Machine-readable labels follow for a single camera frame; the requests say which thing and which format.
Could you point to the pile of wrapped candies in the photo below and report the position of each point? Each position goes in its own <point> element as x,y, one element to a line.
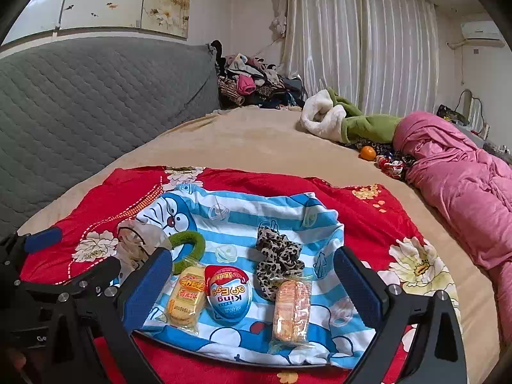
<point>394,164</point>

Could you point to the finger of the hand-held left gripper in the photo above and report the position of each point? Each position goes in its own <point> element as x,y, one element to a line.
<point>42,238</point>
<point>92,272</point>

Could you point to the red floral blanket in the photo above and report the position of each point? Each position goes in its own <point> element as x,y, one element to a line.
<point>360,216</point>

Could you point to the orange rice cracker packet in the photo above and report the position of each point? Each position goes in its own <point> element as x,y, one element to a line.
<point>290,312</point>

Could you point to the painted wall panels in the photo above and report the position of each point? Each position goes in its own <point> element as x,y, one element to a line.
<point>120,0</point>

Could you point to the yellow rice cracker packet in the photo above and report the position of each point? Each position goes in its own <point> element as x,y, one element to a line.
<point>186,300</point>

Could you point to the white curtain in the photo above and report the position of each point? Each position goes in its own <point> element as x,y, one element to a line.
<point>360,40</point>

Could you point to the red blue egg toy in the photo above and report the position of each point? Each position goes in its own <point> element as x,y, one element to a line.
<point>228,296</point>

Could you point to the pile of clothes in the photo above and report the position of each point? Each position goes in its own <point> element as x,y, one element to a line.
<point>256,84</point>

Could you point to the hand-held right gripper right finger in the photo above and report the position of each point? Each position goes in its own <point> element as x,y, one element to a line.
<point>356,288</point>

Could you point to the grey quilted headboard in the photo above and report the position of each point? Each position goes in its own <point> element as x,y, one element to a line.
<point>100,108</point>

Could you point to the arched mirror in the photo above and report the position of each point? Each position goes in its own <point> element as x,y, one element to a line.
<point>474,108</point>

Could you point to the black bag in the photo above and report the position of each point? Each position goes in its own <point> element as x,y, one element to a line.
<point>450,114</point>

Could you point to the leopard print scrunchie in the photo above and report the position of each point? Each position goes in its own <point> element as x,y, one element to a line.
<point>276,256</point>

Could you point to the beige sheer scrunchie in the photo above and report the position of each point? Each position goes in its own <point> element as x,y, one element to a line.
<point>132,248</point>

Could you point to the white air conditioner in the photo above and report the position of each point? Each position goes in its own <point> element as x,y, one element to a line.
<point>482,34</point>

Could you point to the orange fruit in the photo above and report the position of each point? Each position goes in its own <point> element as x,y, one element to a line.
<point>368,153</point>

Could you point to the green jacket white fleece lining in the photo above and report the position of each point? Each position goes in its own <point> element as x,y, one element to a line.
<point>368,126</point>

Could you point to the pink quilt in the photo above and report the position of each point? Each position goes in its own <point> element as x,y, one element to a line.
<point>460,176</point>

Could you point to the beige bed sheet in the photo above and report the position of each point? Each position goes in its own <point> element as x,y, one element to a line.
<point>260,140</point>

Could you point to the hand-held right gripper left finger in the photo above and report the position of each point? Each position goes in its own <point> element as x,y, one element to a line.
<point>146,288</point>

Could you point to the tray with blue striped cloth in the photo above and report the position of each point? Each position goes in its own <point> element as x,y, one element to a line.
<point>240,216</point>

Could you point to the green fuzzy scrunchie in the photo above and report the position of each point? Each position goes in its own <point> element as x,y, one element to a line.
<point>196,240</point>

